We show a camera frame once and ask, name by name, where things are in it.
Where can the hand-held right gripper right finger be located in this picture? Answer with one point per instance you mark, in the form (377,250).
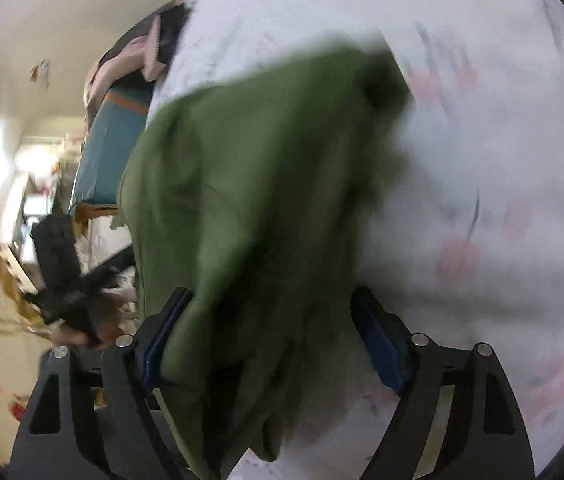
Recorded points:
(382,350)

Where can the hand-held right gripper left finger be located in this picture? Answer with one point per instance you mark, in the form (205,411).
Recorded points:
(152,360)

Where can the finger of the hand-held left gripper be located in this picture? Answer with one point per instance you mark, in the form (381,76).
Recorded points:
(112,270)

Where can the green pants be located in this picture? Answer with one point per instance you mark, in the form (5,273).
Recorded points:
(262,185)

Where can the person's left hand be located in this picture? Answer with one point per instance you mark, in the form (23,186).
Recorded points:
(107,320)

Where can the pink garment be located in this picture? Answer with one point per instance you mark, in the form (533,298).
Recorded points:
(112,72)

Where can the bed with floral sheet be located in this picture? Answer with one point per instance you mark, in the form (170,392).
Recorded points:
(487,160)

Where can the dark grey garment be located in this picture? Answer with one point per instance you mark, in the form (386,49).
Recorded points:
(172,25)

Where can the white wall holder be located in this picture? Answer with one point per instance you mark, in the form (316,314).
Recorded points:
(40,71)

